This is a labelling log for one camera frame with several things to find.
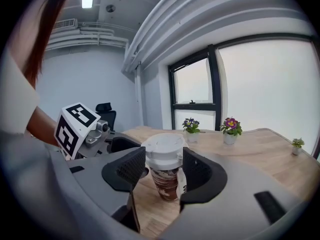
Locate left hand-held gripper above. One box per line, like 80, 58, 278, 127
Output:
53, 102, 143, 160

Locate white vertical wall pipe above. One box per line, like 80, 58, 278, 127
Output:
134, 63, 146, 128

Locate white ceiling duct bundle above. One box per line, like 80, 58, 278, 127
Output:
121, 0, 316, 74

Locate black framed casement window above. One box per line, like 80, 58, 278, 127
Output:
167, 43, 225, 132

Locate white plastic coffee cup lid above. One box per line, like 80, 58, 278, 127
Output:
140, 133, 189, 172

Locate pink flower potted plant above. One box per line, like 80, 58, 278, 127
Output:
219, 116, 244, 146

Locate person's light pink top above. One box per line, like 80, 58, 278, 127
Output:
0, 46, 41, 135

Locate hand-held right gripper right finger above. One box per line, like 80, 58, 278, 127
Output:
159, 146, 310, 240

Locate small green potted plant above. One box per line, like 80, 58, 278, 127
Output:
291, 137, 306, 156

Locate narrow black framed window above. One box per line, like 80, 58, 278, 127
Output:
309, 33, 320, 160

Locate person's left forearm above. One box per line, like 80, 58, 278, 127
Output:
26, 106, 61, 148

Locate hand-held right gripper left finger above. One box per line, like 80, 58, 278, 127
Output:
24, 146, 151, 240

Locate purple flower potted plant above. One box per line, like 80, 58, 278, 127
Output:
181, 117, 202, 143

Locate white horizontal wall pipes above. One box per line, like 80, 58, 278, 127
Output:
46, 21, 130, 51

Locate white air vent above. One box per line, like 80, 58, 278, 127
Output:
53, 18, 79, 31

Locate black mesh office chair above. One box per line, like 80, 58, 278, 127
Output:
94, 102, 118, 133

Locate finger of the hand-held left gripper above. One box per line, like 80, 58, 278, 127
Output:
138, 167, 151, 180

